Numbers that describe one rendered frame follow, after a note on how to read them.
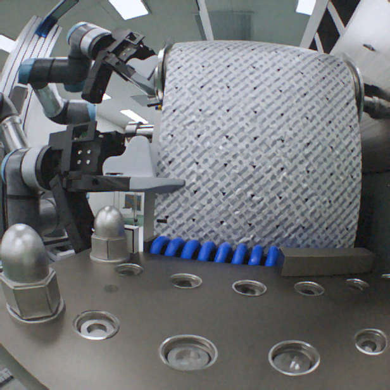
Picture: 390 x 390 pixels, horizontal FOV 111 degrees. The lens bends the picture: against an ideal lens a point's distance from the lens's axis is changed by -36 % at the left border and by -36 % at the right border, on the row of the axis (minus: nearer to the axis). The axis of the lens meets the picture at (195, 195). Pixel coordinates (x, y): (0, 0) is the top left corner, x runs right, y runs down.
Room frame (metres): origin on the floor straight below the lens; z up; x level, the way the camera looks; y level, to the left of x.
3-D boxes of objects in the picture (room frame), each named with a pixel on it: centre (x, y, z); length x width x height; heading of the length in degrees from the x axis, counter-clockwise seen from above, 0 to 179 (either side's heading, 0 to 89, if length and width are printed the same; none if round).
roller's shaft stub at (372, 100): (0.23, -0.25, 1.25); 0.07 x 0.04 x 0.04; 79
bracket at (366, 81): (0.23, -0.26, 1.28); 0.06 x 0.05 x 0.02; 79
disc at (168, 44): (0.29, 0.04, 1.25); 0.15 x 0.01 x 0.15; 169
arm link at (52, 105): (0.54, 0.53, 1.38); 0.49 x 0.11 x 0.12; 29
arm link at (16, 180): (0.28, 0.32, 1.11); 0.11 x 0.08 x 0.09; 79
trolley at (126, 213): (4.87, 1.67, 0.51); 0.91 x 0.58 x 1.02; 13
